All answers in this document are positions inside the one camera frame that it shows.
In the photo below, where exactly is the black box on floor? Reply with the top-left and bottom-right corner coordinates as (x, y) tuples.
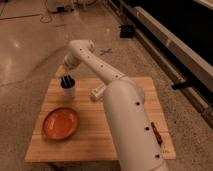
(120, 25), (135, 38)

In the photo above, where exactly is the floor cable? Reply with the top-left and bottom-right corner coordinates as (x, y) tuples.
(39, 0), (54, 24)

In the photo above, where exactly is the white ceramic cup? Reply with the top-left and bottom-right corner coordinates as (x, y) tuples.
(60, 78), (75, 98)

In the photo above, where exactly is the wooden board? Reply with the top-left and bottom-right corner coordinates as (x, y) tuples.
(25, 77), (176, 163)

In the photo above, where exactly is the orange plate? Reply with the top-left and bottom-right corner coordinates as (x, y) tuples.
(42, 107), (79, 140)

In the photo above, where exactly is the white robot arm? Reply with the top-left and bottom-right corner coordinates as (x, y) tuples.
(63, 40), (169, 171)

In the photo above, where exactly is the white rectangular block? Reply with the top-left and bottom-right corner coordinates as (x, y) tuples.
(90, 84), (106, 101)

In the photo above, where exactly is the red handled tool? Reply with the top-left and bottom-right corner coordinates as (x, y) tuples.
(151, 122), (163, 146)

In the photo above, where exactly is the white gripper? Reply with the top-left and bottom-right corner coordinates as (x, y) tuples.
(63, 55), (80, 88)

